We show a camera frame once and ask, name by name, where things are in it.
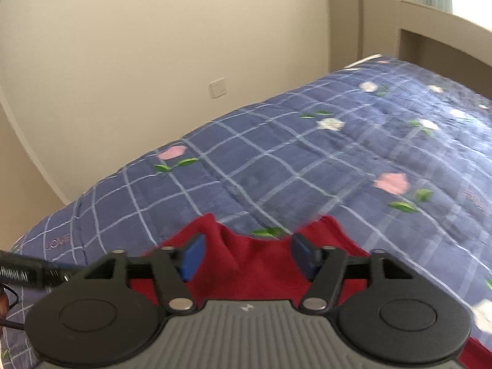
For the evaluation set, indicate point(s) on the beige wardrobe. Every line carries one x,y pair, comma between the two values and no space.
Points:
380,15

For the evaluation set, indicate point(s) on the window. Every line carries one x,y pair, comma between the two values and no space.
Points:
472,0

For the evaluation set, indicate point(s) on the white wall socket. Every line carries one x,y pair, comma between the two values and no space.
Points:
218,88

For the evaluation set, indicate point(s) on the red long-sleeve shirt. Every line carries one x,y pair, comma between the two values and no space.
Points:
261,265

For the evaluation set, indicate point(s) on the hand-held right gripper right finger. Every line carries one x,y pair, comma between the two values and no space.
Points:
305,253

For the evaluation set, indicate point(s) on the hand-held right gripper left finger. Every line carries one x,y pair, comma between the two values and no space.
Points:
194,255

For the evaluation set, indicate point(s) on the beige bay window counter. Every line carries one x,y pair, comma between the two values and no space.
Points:
442,34

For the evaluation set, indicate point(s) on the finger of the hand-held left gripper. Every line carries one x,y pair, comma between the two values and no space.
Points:
63,275

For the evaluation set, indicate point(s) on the blue plaid floral quilt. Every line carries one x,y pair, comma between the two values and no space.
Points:
288,161

